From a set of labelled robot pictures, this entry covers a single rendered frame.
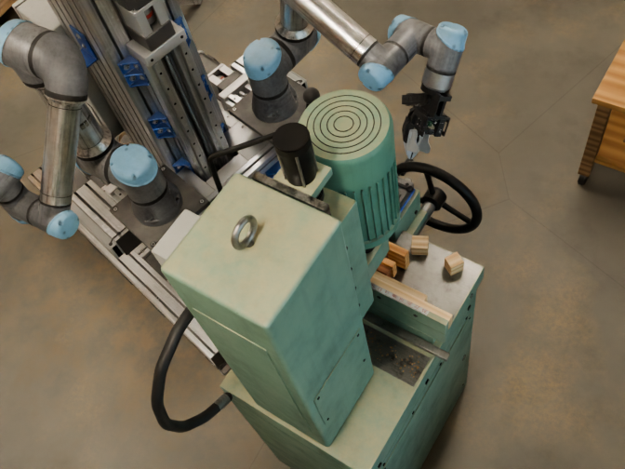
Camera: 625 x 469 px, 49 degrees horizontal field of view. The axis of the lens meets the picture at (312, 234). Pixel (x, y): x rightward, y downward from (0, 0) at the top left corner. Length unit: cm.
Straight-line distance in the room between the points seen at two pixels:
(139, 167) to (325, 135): 80
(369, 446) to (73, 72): 110
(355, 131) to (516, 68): 224
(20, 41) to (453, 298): 117
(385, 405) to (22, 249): 208
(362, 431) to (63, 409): 150
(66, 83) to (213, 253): 69
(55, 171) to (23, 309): 151
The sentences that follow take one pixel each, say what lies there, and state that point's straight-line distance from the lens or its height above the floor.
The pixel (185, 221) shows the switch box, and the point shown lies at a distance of 123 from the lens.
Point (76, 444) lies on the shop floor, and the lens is 285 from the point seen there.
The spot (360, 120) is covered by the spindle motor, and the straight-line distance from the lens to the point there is 126.
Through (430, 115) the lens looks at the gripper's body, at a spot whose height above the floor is 111.
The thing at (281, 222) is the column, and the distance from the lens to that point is 113.
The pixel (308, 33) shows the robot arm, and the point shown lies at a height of 104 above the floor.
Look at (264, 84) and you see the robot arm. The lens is 210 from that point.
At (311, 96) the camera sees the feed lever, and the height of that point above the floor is 144.
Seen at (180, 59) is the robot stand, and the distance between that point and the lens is 198.
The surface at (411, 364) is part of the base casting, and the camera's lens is 177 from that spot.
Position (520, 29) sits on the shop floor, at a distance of 361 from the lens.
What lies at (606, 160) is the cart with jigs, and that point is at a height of 18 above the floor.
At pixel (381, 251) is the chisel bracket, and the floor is 104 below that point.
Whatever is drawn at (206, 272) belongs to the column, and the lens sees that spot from 112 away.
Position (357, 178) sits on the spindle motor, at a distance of 124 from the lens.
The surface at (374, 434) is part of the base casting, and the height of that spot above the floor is 80.
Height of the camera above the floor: 246
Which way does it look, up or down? 58 degrees down
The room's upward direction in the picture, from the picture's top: 16 degrees counter-clockwise
